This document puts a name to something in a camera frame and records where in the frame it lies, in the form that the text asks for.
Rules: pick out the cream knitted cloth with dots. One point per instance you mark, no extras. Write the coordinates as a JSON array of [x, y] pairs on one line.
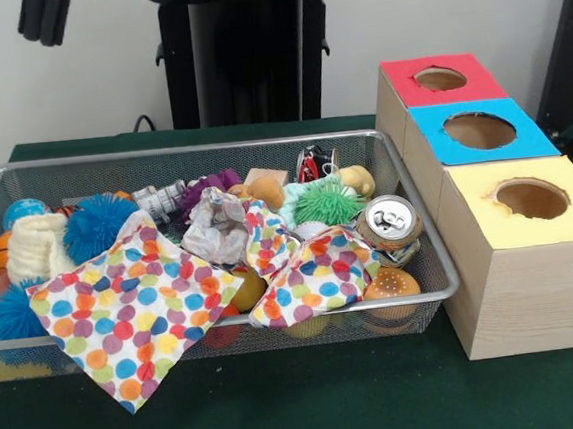
[[36, 246]]

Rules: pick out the tan plush animal toy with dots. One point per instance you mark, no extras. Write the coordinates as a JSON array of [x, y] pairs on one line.
[[262, 188]]

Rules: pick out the shallow clear mesh bin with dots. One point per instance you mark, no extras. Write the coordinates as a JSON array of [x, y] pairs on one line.
[[403, 164]]

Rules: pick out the orange ball with cream dots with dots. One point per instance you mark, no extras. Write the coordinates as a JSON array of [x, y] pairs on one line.
[[391, 286]]

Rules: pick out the wooden box with three holes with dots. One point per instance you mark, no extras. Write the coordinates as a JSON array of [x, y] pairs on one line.
[[524, 294]]

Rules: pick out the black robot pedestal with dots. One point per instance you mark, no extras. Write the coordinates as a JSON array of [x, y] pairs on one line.
[[243, 58]]

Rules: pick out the crumpled whitish foil wrapper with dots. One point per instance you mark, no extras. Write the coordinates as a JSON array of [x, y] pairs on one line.
[[216, 231]]

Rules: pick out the green spiky rubber ball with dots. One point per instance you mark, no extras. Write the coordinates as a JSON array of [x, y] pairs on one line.
[[326, 203]]

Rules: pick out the crushed silver drink can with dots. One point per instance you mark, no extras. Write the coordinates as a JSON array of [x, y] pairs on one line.
[[388, 224]]

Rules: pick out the polka dot cloth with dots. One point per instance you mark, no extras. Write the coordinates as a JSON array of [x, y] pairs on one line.
[[134, 308]]

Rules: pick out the blue spiky rubber ball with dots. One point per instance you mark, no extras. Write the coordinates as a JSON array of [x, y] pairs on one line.
[[14, 314], [99, 226]]

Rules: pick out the colourful patterned cloth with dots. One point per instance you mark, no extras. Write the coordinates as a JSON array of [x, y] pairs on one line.
[[312, 272]]

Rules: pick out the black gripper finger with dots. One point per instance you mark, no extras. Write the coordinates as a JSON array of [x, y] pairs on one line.
[[57, 19], [30, 16]]

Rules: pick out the black panel stand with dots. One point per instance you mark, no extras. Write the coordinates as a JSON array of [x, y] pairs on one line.
[[568, 49]]

